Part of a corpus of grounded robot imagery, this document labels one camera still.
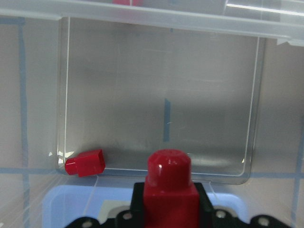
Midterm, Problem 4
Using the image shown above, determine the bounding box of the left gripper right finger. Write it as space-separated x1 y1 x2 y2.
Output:
195 182 289 228

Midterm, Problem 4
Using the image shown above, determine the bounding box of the red block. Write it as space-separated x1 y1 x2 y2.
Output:
143 149 199 228
65 149 106 177
113 0 143 6

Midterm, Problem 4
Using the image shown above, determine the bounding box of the red block under lid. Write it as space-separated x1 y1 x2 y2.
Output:
113 0 143 6

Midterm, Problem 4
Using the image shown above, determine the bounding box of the blue plastic tray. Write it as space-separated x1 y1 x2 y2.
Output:
42 184 250 228

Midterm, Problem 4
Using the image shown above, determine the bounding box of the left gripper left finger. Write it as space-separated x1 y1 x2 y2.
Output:
71 182 144 228

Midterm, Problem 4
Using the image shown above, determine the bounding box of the clear ribbed box lid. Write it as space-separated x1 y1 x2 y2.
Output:
0 0 304 47

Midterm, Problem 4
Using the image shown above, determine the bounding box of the clear plastic storage box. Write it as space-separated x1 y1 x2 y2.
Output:
0 16 304 228

